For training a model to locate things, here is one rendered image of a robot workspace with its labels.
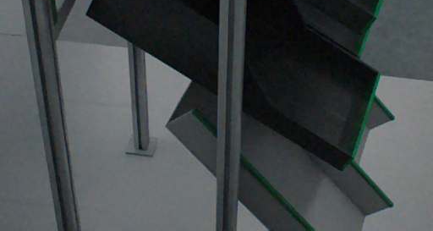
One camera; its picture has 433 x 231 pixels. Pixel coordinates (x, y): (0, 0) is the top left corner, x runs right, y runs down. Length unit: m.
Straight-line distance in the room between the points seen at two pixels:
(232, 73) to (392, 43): 2.22
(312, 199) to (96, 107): 0.50
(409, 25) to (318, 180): 2.07
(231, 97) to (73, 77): 0.69
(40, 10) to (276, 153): 0.34
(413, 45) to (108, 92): 1.71
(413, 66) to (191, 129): 2.06
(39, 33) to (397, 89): 0.79
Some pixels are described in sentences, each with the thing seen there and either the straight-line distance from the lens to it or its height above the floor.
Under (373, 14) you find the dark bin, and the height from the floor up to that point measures 1.37.
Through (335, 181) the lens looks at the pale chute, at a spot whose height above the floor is 1.04.
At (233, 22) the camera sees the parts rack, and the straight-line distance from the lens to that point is 0.74.
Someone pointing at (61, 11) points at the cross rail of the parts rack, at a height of 1.31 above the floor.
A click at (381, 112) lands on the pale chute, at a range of 1.16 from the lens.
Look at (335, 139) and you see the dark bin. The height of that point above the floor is 1.20.
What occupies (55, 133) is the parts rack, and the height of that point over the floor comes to 1.20.
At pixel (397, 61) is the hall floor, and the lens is 2.91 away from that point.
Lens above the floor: 1.80
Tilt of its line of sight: 40 degrees down
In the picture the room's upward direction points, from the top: 1 degrees clockwise
